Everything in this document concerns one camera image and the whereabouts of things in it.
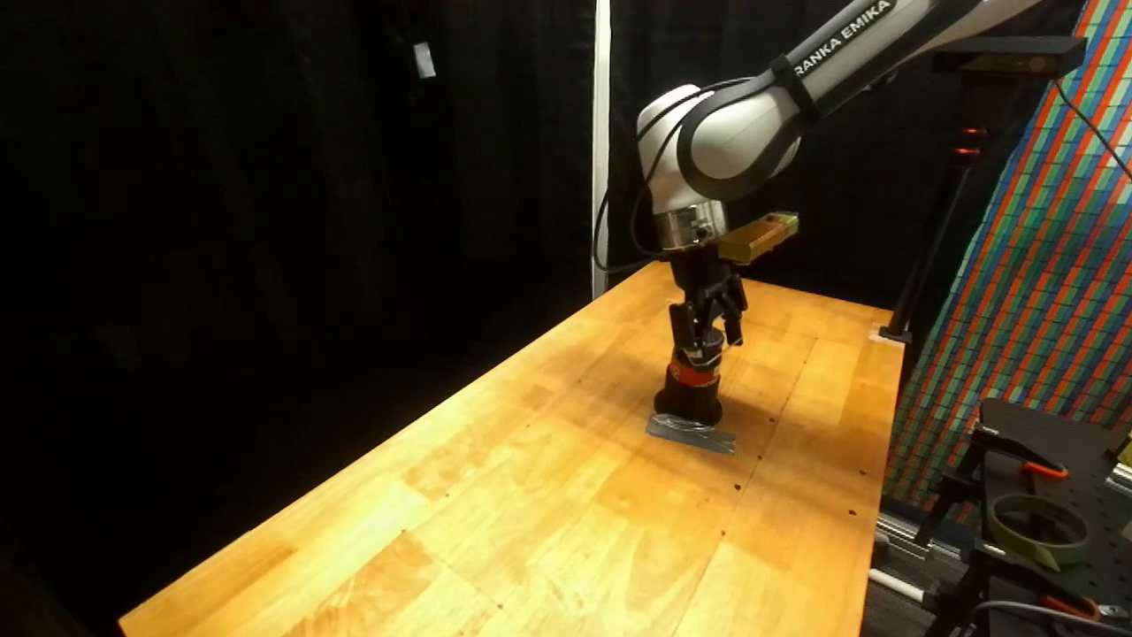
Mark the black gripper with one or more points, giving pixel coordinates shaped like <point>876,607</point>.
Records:
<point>699,275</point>

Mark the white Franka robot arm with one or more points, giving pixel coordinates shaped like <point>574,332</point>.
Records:
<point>756,120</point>

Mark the grey foil mat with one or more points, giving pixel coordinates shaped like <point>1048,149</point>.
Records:
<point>696,438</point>

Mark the white vertical pole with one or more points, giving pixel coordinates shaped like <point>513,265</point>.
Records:
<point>600,142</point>

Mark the black tripod stand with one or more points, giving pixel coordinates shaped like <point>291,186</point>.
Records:
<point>941,250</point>

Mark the colourful patterned board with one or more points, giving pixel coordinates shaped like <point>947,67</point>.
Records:
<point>1039,297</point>

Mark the olive tape roll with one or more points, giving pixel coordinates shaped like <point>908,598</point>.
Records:
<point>1002,534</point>

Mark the orange black bar clamp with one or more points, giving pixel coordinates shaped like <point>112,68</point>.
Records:
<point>1048,474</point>

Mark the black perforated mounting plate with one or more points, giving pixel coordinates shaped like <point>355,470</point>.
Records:
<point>1065,456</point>

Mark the small white tag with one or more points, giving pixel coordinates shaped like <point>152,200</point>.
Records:
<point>421,57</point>

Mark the aluminium rail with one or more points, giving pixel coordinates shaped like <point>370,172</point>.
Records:
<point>908,554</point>

